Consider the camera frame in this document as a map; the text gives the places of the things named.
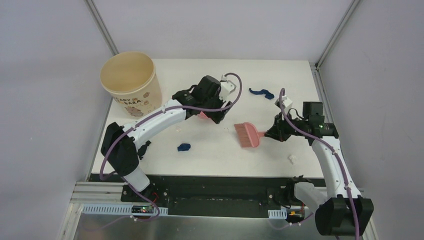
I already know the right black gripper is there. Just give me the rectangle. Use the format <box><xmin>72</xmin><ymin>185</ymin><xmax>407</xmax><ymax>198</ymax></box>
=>
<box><xmin>265</xmin><ymin>110</ymin><xmax>308</xmax><ymax>142</ymax></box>

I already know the pink hand brush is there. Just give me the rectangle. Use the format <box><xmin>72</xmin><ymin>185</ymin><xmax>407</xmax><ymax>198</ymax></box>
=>
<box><xmin>233</xmin><ymin>122</ymin><xmax>266</xmax><ymax>148</ymax></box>

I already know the pink plastic dustpan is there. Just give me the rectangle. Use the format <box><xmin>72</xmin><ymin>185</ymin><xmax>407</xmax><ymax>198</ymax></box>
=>
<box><xmin>197</xmin><ymin>111</ymin><xmax>209</xmax><ymax>120</ymax></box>

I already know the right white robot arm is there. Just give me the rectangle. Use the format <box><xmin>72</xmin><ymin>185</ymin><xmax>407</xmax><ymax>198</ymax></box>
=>
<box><xmin>265</xmin><ymin>99</ymin><xmax>374</xmax><ymax>239</ymax></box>

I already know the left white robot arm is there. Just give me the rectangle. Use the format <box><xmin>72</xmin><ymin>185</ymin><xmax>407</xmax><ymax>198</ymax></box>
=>
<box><xmin>100</xmin><ymin>74</ymin><xmax>237</xmax><ymax>203</ymax></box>

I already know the white paper scrap right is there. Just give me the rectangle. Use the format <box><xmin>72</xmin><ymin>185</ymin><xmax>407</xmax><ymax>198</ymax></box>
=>
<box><xmin>288</xmin><ymin>154</ymin><xmax>297</xmax><ymax>165</ymax></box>

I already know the long blue paper scrap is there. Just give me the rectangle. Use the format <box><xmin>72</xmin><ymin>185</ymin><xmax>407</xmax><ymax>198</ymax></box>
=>
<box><xmin>248</xmin><ymin>88</ymin><xmax>275</xmax><ymax>100</ymax></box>

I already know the dark blue paper ball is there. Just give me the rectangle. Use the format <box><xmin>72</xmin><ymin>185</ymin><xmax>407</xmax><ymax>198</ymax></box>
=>
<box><xmin>177</xmin><ymin>143</ymin><xmax>191</xmax><ymax>152</ymax></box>

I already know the black paper scrap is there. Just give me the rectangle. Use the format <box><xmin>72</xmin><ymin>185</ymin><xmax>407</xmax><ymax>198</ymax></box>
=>
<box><xmin>137</xmin><ymin>140</ymin><xmax>152</xmax><ymax>161</ymax></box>

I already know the beige paper bucket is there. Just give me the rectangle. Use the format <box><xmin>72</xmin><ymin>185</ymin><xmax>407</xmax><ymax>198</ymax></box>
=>
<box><xmin>99</xmin><ymin>51</ymin><xmax>163</xmax><ymax>119</ymax></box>

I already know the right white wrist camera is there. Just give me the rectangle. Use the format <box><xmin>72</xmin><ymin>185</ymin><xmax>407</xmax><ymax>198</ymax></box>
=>
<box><xmin>274</xmin><ymin>96</ymin><xmax>293</xmax><ymax>115</ymax></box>

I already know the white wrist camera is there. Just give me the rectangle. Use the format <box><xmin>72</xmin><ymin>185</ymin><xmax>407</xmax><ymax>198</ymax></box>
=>
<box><xmin>274</xmin><ymin>96</ymin><xmax>293</xmax><ymax>115</ymax></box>
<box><xmin>218</xmin><ymin>75</ymin><xmax>237</xmax><ymax>101</ymax></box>

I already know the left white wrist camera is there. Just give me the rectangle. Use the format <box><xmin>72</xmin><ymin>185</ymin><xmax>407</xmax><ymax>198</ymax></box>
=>
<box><xmin>218</xmin><ymin>75</ymin><xmax>237</xmax><ymax>101</ymax></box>

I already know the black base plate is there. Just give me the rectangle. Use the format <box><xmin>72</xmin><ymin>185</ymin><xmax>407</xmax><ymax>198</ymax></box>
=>
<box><xmin>88</xmin><ymin>173</ymin><xmax>327</xmax><ymax>219</ymax></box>

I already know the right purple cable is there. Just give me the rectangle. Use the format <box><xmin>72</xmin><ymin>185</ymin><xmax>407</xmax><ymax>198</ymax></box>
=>
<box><xmin>268</xmin><ymin>88</ymin><xmax>361</xmax><ymax>240</ymax></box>

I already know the purple cable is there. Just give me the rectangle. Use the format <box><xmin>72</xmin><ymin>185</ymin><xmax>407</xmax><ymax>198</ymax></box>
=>
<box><xmin>79</xmin><ymin>72</ymin><xmax>243</xmax><ymax>233</ymax></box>
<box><xmin>268</xmin><ymin>88</ymin><xmax>361</xmax><ymax>240</ymax></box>

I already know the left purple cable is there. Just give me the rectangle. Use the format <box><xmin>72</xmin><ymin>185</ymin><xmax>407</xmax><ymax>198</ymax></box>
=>
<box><xmin>79</xmin><ymin>72</ymin><xmax>243</xmax><ymax>233</ymax></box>

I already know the right aluminium frame post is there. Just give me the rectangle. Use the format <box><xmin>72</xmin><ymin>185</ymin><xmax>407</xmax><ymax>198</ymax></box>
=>
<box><xmin>315</xmin><ymin>0</ymin><xmax>362</xmax><ymax>71</ymax></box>

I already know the aluminium frame post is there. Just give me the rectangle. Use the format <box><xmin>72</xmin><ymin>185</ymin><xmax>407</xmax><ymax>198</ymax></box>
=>
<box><xmin>84</xmin><ymin>0</ymin><xmax>120</xmax><ymax>56</ymax></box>
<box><xmin>315</xmin><ymin>0</ymin><xmax>362</xmax><ymax>71</ymax></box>

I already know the aluminium front rail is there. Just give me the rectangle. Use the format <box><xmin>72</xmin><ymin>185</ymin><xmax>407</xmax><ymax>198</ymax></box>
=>
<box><xmin>70</xmin><ymin>181</ymin><xmax>369</xmax><ymax>210</ymax></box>

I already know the left aluminium frame post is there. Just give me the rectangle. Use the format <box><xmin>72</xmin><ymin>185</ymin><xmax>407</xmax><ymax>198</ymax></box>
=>
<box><xmin>84</xmin><ymin>0</ymin><xmax>120</xmax><ymax>56</ymax></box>

